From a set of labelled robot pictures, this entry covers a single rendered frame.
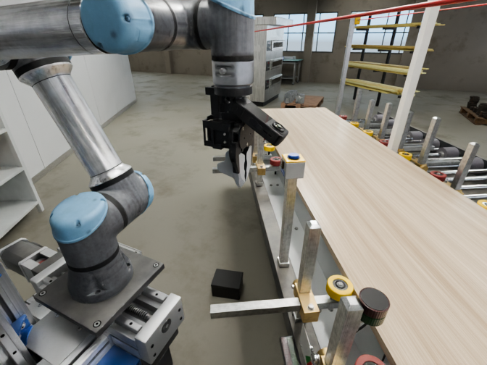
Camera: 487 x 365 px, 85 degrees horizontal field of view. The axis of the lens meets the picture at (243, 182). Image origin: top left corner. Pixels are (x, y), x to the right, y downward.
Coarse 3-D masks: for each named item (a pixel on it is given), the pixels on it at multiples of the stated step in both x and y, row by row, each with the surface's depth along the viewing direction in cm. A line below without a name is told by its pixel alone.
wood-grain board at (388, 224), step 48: (288, 144) 197; (336, 144) 197; (336, 192) 136; (384, 192) 136; (432, 192) 136; (336, 240) 103; (384, 240) 103; (432, 240) 103; (480, 240) 103; (384, 288) 84; (432, 288) 84; (480, 288) 84; (384, 336) 70; (432, 336) 70; (480, 336) 70
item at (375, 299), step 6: (366, 288) 58; (372, 288) 58; (366, 294) 56; (372, 294) 56; (378, 294) 56; (366, 300) 55; (372, 300) 55; (378, 300) 55; (384, 300) 55; (372, 306) 54; (378, 306) 54; (384, 306) 54; (372, 318) 54; (366, 324) 59
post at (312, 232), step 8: (312, 224) 76; (304, 232) 80; (312, 232) 76; (320, 232) 76; (304, 240) 80; (312, 240) 77; (304, 248) 81; (312, 248) 79; (304, 256) 81; (312, 256) 80; (304, 264) 82; (312, 264) 82; (304, 272) 83; (312, 272) 84; (304, 280) 85; (304, 288) 87; (296, 312) 93
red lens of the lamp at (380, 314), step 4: (364, 288) 58; (360, 292) 57; (360, 296) 56; (360, 300) 55; (388, 300) 55; (364, 304) 54; (388, 304) 54; (364, 308) 55; (368, 308) 54; (388, 308) 54; (364, 312) 55; (368, 312) 54; (372, 312) 54; (376, 312) 53; (380, 312) 53; (384, 312) 53; (372, 316) 54; (376, 316) 54; (380, 316) 54; (384, 316) 54
